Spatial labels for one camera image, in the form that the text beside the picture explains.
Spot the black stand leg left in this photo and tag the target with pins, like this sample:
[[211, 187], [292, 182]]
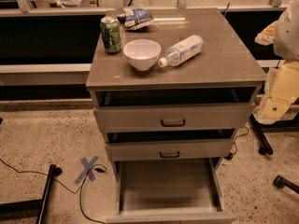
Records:
[[32, 208]]

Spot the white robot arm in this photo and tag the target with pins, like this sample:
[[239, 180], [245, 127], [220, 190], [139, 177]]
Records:
[[286, 39]]

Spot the blue white snack bag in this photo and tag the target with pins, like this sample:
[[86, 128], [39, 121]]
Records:
[[135, 18]]

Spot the blue tape cross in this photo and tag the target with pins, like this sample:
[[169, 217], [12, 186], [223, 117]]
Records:
[[87, 169]]

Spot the black stand leg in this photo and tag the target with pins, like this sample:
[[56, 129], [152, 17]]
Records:
[[32, 208], [257, 127]]

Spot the grey drawer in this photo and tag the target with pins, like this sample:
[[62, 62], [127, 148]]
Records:
[[152, 118], [184, 191], [189, 149]]

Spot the grey drawer cabinet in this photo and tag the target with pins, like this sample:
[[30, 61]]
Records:
[[224, 72]]

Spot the black caster leg far right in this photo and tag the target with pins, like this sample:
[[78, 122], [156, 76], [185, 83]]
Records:
[[281, 182]]

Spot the green soda can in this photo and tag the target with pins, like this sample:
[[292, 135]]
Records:
[[111, 35]]

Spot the black stand leg right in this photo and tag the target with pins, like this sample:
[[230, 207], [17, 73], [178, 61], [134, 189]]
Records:
[[257, 127]]

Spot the white bowl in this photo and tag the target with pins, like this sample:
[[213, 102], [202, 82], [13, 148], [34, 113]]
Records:
[[142, 54]]

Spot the clear plastic water bottle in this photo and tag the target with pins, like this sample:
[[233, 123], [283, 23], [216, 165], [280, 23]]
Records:
[[182, 51]]

